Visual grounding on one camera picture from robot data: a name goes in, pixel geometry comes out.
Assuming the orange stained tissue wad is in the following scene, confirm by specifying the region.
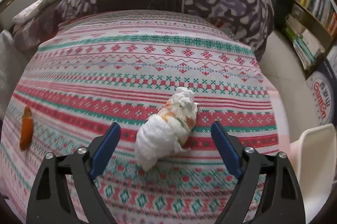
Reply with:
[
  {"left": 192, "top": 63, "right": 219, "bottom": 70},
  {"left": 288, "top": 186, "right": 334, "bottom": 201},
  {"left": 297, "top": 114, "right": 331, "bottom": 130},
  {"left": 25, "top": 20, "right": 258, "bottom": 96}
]
[{"left": 135, "top": 87, "right": 198, "bottom": 171}]

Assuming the white plastic trash bin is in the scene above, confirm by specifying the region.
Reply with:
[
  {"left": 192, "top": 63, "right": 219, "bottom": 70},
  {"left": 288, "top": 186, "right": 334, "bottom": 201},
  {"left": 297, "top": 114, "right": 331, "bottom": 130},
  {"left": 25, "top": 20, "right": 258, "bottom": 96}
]
[{"left": 288, "top": 124, "right": 336, "bottom": 223}]

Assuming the orange peel strip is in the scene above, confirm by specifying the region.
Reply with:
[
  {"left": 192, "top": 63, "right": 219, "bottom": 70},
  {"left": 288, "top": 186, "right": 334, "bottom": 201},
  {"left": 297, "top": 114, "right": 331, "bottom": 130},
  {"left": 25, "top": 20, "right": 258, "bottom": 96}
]
[{"left": 19, "top": 107, "right": 34, "bottom": 151}]

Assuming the lower Ganten water box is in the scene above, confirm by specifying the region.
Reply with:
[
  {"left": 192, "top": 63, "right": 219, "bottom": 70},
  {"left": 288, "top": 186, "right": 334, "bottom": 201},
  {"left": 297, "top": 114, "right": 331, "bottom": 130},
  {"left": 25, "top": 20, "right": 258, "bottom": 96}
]
[{"left": 306, "top": 43, "right": 337, "bottom": 127}]

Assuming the grey pillow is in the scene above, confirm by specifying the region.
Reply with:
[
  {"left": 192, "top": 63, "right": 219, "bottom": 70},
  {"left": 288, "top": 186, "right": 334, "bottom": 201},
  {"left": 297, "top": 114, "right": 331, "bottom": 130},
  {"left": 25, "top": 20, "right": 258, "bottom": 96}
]
[{"left": 0, "top": 30, "right": 29, "bottom": 120}]

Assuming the stack of books on floor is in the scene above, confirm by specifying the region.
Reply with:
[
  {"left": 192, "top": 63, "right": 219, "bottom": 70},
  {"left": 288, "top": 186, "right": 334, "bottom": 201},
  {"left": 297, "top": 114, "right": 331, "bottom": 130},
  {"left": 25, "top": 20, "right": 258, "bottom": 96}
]
[{"left": 284, "top": 14, "right": 325, "bottom": 71}]

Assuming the striped patterned bed sheet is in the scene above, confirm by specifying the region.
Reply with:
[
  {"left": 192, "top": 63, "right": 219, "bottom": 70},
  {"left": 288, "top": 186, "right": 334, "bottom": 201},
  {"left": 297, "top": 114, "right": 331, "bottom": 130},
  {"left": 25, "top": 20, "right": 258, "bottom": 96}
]
[{"left": 1, "top": 11, "right": 279, "bottom": 223}]

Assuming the black storage bench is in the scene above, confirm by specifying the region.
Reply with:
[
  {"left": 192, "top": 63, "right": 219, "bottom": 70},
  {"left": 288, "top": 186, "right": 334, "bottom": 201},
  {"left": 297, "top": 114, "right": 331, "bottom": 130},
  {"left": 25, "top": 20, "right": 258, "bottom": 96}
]
[{"left": 271, "top": 0, "right": 294, "bottom": 31}]

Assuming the wooden bookshelf with books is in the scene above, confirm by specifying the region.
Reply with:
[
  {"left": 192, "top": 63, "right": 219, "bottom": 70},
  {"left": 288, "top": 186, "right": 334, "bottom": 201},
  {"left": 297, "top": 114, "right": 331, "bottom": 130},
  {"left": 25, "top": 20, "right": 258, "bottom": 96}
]
[{"left": 294, "top": 0, "right": 336, "bottom": 48}]

